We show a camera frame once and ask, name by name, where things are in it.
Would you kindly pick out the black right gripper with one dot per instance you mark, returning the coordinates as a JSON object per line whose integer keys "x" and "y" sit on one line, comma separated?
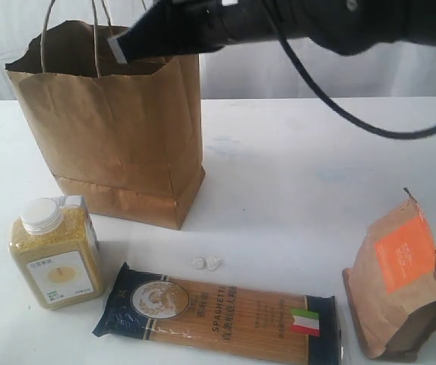
{"x": 177, "y": 28}

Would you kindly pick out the brown paper shopping bag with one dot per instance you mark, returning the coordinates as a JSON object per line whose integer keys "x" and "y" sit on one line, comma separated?
{"x": 125, "y": 137}

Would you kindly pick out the white pebble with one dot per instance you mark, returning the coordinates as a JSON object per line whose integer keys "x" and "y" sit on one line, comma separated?
{"x": 198, "y": 263}
{"x": 213, "y": 262}

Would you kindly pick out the millet bottle with white cap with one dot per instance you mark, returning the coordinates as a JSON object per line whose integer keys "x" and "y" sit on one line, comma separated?
{"x": 54, "y": 245}

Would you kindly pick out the kraft pouch with orange label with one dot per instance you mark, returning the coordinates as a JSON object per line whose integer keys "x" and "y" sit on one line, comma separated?
{"x": 391, "y": 286}

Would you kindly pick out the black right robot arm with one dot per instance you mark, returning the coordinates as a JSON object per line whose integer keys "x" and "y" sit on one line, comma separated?
{"x": 351, "y": 27}

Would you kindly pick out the spaghetti package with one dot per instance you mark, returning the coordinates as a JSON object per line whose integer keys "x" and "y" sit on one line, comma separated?
{"x": 278, "y": 327}

